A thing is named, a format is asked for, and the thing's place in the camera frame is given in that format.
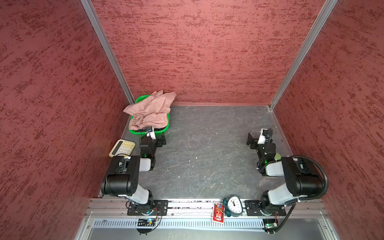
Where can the small circuit board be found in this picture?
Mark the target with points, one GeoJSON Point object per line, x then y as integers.
{"type": "Point", "coordinates": [270, 224]}
{"type": "Point", "coordinates": [146, 223]}

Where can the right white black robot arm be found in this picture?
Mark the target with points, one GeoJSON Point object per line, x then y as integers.
{"type": "Point", "coordinates": [304, 178]}

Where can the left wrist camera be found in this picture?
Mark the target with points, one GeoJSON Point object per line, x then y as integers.
{"type": "Point", "coordinates": [150, 132]}

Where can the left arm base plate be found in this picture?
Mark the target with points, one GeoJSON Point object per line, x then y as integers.
{"type": "Point", "coordinates": [152, 208]}

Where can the aluminium front rail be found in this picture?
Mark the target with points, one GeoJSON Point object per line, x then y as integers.
{"type": "Point", "coordinates": [196, 214]}

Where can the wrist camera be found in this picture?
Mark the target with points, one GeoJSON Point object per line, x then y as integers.
{"type": "Point", "coordinates": [150, 132]}
{"type": "Point", "coordinates": [265, 136]}

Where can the left aluminium corner post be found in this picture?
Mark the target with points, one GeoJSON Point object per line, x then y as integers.
{"type": "Point", "coordinates": [97, 26]}

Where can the green plastic basket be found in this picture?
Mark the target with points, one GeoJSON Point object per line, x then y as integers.
{"type": "Point", "coordinates": [157, 132]}

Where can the right small circuit board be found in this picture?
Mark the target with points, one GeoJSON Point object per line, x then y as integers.
{"type": "Point", "coordinates": [270, 224]}

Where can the aluminium corner post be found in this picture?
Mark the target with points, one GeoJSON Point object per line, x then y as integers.
{"type": "Point", "coordinates": [97, 26]}
{"type": "Point", "coordinates": [318, 24]}

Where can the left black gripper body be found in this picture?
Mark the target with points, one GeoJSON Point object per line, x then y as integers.
{"type": "Point", "coordinates": [160, 139]}

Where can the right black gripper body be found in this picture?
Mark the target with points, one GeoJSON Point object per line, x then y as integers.
{"type": "Point", "coordinates": [253, 139]}

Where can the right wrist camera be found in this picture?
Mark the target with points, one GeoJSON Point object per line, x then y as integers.
{"type": "Point", "coordinates": [265, 136]}

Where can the beige yellow calculator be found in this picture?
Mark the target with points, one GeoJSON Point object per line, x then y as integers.
{"type": "Point", "coordinates": [122, 148]}

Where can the red card packet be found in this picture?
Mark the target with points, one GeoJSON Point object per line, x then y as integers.
{"type": "Point", "coordinates": [218, 215]}

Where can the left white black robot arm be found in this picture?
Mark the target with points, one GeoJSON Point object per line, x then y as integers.
{"type": "Point", "coordinates": [122, 177]}

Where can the pink shorts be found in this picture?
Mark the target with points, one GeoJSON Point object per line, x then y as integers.
{"type": "Point", "coordinates": [151, 112]}

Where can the white teal alarm clock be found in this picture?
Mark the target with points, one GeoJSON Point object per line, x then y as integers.
{"type": "Point", "coordinates": [233, 206]}

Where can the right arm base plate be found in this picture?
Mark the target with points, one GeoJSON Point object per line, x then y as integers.
{"type": "Point", "coordinates": [255, 208]}

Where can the right aluminium corner post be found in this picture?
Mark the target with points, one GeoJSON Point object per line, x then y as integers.
{"type": "Point", "coordinates": [318, 24]}

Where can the left small circuit board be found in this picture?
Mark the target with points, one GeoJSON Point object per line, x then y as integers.
{"type": "Point", "coordinates": [146, 223]}

